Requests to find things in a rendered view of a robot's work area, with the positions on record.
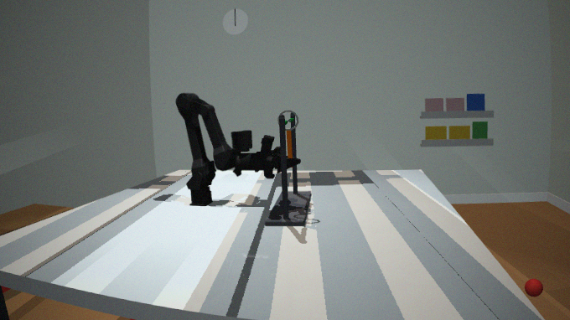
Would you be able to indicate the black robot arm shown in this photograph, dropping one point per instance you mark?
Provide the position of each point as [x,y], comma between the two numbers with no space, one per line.
[225,158]

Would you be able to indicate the orange handle with grey ring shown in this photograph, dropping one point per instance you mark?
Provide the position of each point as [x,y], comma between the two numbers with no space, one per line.
[289,135]

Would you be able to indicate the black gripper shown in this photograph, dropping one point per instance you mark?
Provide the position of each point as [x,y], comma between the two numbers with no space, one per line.
[267,164]

